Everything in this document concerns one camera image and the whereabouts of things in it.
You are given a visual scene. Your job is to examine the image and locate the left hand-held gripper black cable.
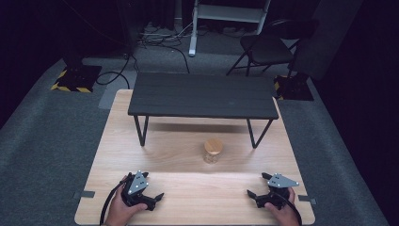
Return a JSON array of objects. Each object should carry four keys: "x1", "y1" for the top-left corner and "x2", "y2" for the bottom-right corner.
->
[{"x1": 99, "y1": 180, "x2": 128, "y2": 226}]

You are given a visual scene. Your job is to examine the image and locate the black shelf with wire legs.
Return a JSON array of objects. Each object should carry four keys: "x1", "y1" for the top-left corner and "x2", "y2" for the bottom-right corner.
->
[{"x1": 127, "y1": 72, "x2": 279, "y2": 150}]

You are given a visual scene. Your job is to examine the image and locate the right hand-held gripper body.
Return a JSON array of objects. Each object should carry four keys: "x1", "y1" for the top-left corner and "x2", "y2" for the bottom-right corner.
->
[{"x1": 255, "y1": 172, "x2": 300, "y2": 211}]

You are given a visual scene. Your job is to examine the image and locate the person's right hand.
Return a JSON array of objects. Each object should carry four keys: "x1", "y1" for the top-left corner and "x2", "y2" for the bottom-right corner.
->
[{"x1": 263, "y1": 186, "x2": 302, "y2": 226}]

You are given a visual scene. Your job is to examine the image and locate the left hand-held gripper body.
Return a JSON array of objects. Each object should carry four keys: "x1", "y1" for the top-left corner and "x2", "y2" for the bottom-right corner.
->
[{"x1": 120, "y1": 169, "x2": 157, "y2": 212}]

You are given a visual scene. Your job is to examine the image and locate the person's left hand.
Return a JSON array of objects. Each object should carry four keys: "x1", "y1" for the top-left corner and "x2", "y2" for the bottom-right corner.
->
[{"x1": 104, "y1": 175, "x2": 149, "y2": 226}]

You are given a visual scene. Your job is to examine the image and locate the right hand-held gripper black cable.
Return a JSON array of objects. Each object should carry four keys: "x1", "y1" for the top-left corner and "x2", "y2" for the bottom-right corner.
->
[{"x1": 273, "y1": 191, "x2": 303, "y2": 226}]

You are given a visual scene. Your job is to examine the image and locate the hand-held gripper black cable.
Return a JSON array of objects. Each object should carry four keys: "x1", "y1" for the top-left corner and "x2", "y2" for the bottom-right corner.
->
[
  {"x1": 99, "y1": 180, "x2": 128, "y2": 226},
  {"x1": 273, "y1": 191, "x2": 303, "y2": 226}
]

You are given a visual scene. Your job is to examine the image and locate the black folding chair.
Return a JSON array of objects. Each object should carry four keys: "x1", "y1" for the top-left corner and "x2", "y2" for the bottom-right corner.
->
[{"x1": 226, "y1": 18, "x2": 320, "y2": 78}]

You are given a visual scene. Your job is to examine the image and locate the grey table edge bracket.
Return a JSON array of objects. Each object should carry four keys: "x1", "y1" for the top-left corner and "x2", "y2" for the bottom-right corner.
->
[
  {"x1": 73, "y1": 190, "x2": 96, "y2": 200},
  {"x1": 297, "y1": 194, "x2": 318, "y2": 205}
]

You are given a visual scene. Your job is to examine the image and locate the white metal stand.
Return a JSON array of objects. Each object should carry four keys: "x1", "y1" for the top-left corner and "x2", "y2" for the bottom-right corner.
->
[{"x1": 187, "y1": 0, "x2": 273, "y2": 57}]

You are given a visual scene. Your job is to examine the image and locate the bundle of floor cables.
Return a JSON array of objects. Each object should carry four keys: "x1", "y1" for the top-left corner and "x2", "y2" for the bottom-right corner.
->
[{"x1": 137, "y1": 21, "x2": 208, "y2": 73}]

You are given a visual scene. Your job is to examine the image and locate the black base with yellow stripes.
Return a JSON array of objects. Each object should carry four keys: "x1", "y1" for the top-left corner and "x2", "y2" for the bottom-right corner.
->
[
  {"x1": 273, "y1": 72, "x2": 315, "y2": 103},
  {"x1": 50, "y1": 63, "x2": 104, "y2": 94}
]

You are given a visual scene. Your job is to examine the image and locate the glass jar with wooden lid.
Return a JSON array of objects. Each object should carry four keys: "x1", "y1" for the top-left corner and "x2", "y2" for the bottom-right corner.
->
[{"x1": 202, "y1": 137, "x2": 225, "y2": 165}]

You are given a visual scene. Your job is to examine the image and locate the black floor cable loop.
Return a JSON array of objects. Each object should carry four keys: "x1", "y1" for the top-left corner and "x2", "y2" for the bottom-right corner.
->
[{"x1": 95, "y1": 52, "x2": 139, "y2": 90}]

